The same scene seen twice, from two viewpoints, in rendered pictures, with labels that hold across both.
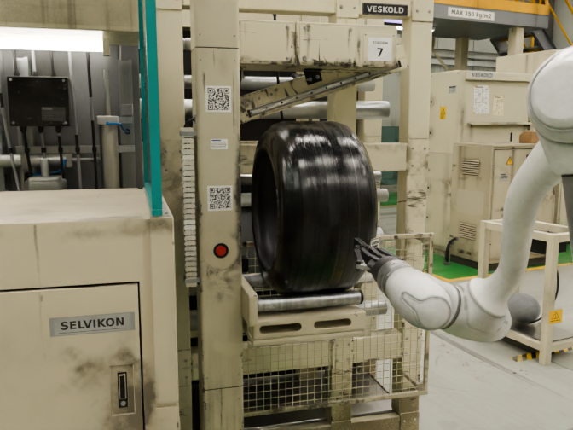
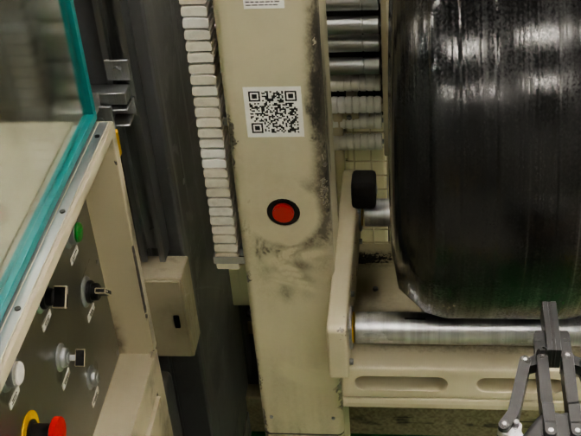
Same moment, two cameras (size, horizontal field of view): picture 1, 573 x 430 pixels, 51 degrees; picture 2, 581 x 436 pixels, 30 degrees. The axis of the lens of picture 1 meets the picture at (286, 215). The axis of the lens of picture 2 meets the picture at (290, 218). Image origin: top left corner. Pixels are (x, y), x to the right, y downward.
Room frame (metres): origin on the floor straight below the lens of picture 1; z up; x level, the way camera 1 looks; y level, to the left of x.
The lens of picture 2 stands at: (0.65, -0.29, 1.92)
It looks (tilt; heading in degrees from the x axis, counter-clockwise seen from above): 35 degrees down; 23
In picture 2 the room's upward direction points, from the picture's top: 5 degrees counter-clockwise
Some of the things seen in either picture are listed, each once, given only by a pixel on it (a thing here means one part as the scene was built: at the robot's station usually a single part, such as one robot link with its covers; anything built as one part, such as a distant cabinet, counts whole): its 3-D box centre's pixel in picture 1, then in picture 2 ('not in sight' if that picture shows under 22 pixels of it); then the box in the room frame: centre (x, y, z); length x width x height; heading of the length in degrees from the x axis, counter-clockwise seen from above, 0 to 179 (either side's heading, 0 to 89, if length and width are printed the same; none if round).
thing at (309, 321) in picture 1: (306, 321); (468, 362); (1.78, -0.06, 0.84); 0.36 x 0.09 x 0.06; 105
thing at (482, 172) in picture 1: (502, 203); not in sight; (6.13, -2.25, 0.62); 0.91 x 0.58 x 1.25; 115
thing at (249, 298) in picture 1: (241, 293); (347, 266); (1.87, 0.14, 0.90); 0.40 x 0.03 x 0.10; 15
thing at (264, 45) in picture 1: (306, 49); not in sight; (2.23, -0.07, 1.71); 0.61 x 0.25 x 0.15; 105
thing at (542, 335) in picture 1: (530, 286); not in sight; (3.76, -1.59, 0.40); 0.60 x 0.35 x 0.80; 25
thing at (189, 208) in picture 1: (190, 207); (215, 118); (1.78, 0.29, 1.19); 0.05 x 0.04 x 0.48; 15
